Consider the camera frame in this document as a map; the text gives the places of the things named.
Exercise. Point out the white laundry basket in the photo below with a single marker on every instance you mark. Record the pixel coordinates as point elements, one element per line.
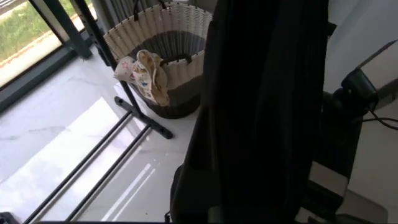
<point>180,40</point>

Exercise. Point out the black clothes rack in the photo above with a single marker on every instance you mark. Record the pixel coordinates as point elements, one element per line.
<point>143,118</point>

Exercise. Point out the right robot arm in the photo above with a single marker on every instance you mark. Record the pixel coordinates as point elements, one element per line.
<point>360,90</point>

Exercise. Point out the black garment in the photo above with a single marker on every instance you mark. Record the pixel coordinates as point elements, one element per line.
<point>264,109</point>

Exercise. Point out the cream printed garment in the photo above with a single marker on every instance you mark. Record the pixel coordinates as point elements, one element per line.
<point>149,77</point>

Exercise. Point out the window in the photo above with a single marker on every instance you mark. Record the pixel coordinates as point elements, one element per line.
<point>40,62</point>

